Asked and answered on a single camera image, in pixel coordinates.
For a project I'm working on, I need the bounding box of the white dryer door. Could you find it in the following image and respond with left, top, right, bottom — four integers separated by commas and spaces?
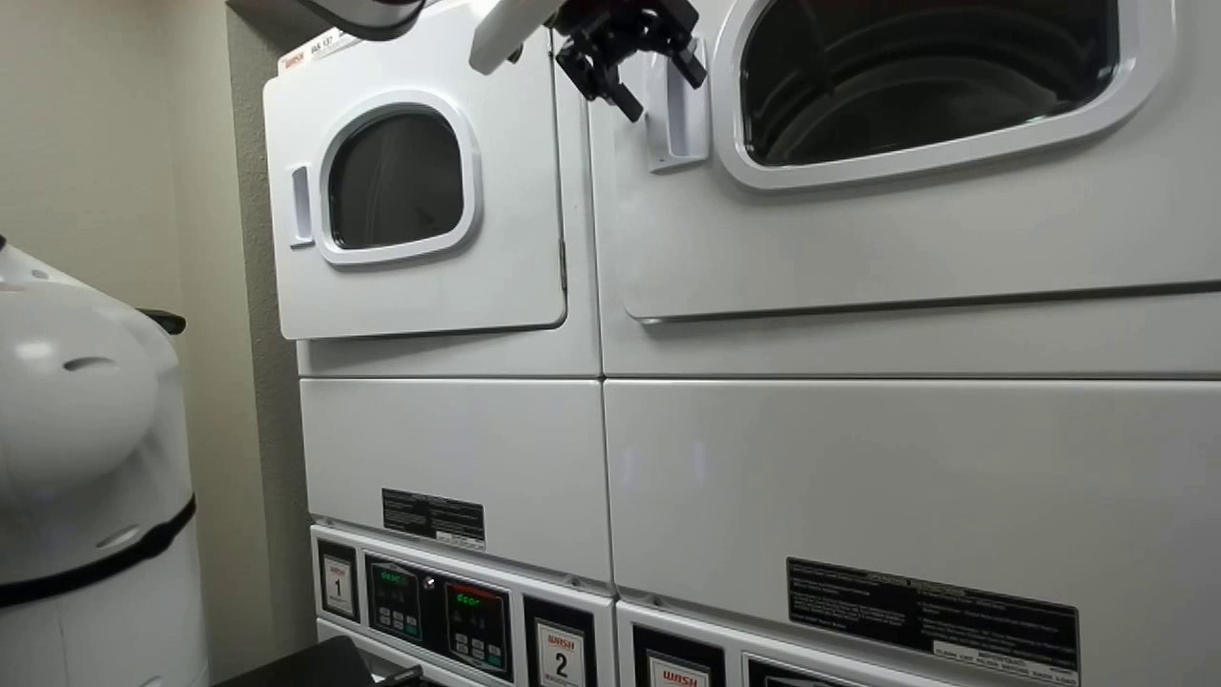
261, 0, 573, 348
585, 0, 1221, 327

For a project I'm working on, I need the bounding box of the small white card sticker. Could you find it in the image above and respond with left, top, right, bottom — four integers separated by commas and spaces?
313, 536, 364, 625

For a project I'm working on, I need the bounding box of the black display control panel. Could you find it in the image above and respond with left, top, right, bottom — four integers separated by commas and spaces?
364, 551, 515, 682

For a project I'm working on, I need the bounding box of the white number two sticker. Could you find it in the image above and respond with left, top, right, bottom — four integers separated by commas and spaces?
523, 595, 599, 687

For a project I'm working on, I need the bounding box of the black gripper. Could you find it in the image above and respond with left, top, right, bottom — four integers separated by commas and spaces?
554, 0, 711, 128

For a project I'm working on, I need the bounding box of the white stacked laundry unit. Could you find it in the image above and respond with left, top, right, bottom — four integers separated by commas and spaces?
261, 0, 624, 687
585, 0, 1221, 687

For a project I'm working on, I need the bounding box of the white door handle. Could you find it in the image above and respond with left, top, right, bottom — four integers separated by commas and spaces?
645, 53, 713, 175
287, 160, 319, 251

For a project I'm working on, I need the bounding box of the large black warning label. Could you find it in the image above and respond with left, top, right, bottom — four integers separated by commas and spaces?
786, 553, 1085, 682

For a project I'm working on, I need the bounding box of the small black warning label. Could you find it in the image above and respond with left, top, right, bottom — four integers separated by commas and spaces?
378, 485, 490, 551

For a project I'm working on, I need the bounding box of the black perforated mounting table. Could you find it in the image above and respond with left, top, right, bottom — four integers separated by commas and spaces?
212, 630, 427, 687

